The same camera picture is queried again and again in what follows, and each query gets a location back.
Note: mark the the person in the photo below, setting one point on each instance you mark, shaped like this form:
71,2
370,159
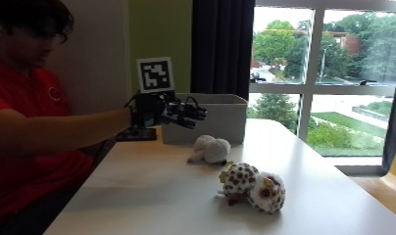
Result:
23,98

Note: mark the spotted owl plush toy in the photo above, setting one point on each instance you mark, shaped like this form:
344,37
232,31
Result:
254,189

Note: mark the dark wide curtain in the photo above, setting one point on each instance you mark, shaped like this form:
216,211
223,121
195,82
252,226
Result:
222,45

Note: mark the white window frame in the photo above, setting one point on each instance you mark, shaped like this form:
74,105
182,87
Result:
312,86

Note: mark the grey storage box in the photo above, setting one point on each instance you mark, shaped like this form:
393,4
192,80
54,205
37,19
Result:
219,122

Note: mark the white marker cube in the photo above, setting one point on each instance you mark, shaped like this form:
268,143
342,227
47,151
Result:
155,75

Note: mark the black flat device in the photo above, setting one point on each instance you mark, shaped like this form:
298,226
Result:
135,134

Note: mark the white plush toy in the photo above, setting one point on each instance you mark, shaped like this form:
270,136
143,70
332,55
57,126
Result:
215,149

